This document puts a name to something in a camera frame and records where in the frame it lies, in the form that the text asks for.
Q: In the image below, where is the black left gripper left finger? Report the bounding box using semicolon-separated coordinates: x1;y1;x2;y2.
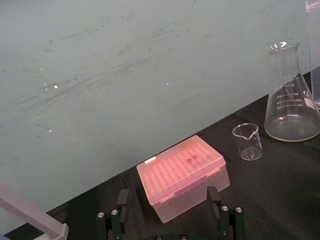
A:
96;188;130;240

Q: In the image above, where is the small clear glass beaker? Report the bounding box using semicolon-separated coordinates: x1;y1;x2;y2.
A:
232;122;264;161

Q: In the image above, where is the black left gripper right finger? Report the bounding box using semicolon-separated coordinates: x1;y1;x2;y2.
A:
206;186;244;240

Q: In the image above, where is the pink translucent pipette tip box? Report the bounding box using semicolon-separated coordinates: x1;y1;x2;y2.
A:
136;135;231;224

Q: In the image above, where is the clear glass conical flask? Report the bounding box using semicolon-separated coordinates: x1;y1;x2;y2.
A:
264;39;320;143

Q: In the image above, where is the tall clear plastic container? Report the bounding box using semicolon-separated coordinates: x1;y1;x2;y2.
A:
305;0;320;108

